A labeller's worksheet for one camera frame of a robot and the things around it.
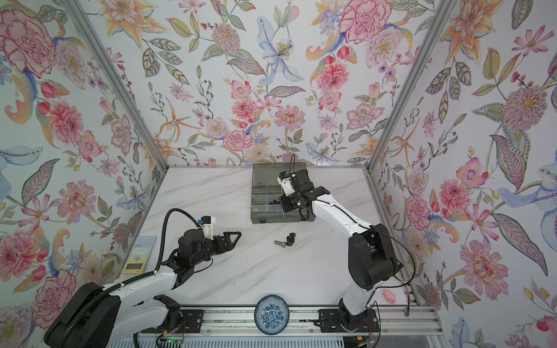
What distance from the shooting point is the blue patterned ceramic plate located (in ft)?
2.41

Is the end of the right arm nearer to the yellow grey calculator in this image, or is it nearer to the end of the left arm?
the end of the left arm

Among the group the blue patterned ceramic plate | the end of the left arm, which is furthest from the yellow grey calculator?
the blue patterned ceramic plate

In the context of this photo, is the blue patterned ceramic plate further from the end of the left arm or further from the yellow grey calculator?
the yellow grey calculator

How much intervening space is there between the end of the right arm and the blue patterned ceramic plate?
32cm

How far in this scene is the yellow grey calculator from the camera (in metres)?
0.87

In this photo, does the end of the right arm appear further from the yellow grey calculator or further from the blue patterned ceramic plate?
the yellow grey calculator

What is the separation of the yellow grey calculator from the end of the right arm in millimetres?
600

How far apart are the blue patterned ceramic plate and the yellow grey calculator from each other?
501 millimetres

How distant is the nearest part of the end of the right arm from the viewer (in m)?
0.65
